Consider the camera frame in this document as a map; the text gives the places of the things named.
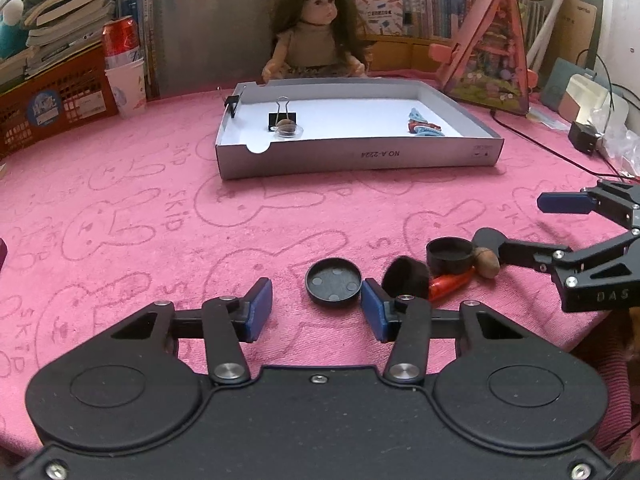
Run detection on brown-haired doll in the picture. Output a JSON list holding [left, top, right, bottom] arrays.
[[262, 0, 373, 81]]

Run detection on red soda can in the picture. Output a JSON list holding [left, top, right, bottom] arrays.
[[101, 16, 141, 70]]

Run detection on stack of worn books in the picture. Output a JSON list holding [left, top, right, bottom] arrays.
[[0, 0, 118, 93]]

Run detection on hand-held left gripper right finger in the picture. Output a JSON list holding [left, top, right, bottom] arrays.
[[361, 279, 546, 386]]

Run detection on white plastic pipe stand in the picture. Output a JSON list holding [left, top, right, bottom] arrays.
[[525, 0, 583, 73]]

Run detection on blue upright books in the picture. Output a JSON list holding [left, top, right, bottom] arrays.
[[116, 0, 153, 98]]

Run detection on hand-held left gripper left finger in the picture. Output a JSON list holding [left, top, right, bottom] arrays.
[[92, 277, 274, 386]]

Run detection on teal flat box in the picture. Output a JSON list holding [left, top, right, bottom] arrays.
[[540, 57, 596, 111]]

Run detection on black binder clip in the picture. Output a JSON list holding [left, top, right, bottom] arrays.
[[216, 87, 241, 120], [268, 96, 299, 131]]

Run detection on grey plastic storage bin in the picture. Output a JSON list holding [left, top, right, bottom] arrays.
[[150, 0, 273, 98]]

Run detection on black round cap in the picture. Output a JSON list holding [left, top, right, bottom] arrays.
[[426, 237, 475, 277]]

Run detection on colourful printed card box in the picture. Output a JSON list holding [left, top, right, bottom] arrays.
[[356, 0, 405, 36]]

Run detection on brown cardboard box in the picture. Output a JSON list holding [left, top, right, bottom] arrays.
[[552, 0, 598, 68]]

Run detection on crumpled clear plastic bag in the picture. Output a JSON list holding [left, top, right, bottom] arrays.
[[557, 74, 640, 171]]

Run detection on white paper cup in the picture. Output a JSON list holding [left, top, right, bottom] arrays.
[[104, 57, 147, 118]]

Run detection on white cardboard box tray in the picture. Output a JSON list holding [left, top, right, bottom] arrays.
[[215, 77, 503, 181]]

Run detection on wooden desk organizer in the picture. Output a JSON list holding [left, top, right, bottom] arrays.
[[360, 34, 458, 78]]

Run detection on large brown nut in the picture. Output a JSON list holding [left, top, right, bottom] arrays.
[[472, 246, 501, 278]]

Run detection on row of shelved books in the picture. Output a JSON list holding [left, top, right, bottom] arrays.
[[372, 0, 526, 41]]

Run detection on teal white plush toy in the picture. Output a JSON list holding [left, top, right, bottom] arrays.
[[0, 0, 28, 58]]

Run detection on pink printed towel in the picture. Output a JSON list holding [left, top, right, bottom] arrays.
[[0, 77, 640, 461]]

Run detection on black charger adapter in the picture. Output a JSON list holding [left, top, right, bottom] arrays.
[[567, 121, 601, 156]]

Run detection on orange-red crayon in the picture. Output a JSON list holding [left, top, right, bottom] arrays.
[[427, 267, 476, 302]]

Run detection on black cable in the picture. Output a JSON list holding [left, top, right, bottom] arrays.
[[490, 110, 640, 181]]

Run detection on black round lid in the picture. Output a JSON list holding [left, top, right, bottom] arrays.
[[305, 258, 362, 305]]

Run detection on pink triangular toy house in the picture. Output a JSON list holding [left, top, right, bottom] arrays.
[[429, 0, 538, 117]]

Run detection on orange plastic basket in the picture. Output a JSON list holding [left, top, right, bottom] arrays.
[[0, 42, 121, 158]]

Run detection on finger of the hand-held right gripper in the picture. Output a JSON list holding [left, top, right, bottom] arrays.
[[472, 228, 640, 277], [537, 180, 640, 235]]

